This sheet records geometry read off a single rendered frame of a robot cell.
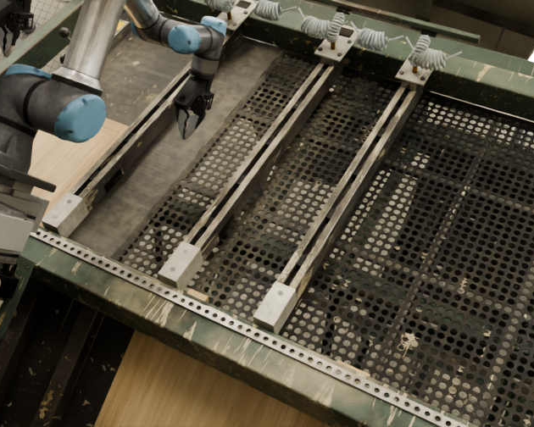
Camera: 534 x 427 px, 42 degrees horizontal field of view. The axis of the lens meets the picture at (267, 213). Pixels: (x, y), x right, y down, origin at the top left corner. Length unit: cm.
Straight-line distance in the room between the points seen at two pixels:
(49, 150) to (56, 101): 84
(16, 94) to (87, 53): 19
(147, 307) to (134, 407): 39
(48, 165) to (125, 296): 63
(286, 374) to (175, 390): 47
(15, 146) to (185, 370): 84
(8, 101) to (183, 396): 97
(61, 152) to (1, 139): 75
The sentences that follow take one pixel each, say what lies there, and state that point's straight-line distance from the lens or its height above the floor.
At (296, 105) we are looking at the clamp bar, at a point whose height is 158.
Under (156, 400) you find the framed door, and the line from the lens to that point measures 214.
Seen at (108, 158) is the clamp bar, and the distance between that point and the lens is 226.
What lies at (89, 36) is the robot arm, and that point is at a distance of 161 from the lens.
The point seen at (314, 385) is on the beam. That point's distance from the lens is 174.
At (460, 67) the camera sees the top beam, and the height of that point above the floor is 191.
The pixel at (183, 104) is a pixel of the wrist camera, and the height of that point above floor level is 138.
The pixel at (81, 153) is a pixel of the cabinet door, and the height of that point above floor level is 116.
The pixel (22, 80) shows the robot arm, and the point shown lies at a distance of 169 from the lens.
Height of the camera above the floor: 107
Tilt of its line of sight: 4 degrees up
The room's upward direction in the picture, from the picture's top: 23 degrees clockwise
